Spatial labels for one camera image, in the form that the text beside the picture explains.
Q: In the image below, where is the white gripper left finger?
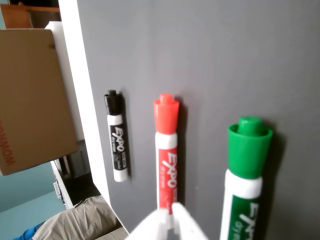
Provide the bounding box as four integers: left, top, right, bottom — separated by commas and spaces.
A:
124, 208, 174, 240

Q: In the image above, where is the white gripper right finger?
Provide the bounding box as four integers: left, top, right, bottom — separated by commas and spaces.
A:
171, 201, 210, 240

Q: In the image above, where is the green Expo marker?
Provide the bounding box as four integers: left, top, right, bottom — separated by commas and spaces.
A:
219, 115, 274, 240

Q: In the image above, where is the red Expo marker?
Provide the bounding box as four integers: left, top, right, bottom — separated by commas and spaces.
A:
152, 92, 181, 230

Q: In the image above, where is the black Expo marker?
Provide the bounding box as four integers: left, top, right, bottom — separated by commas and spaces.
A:
103, 89, 130, 183

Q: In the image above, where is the beige bin liner bag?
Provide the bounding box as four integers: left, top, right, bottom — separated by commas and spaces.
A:
32, 194, 130, 240

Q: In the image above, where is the blue cloth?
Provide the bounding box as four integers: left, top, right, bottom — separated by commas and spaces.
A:
14, 222, 43, 240

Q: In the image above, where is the brown cardboard box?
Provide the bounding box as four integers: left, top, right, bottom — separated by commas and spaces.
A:
0, 28, 80, 177

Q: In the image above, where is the brown wooden shelf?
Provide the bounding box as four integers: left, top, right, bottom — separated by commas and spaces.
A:
0, 2, 61, 30

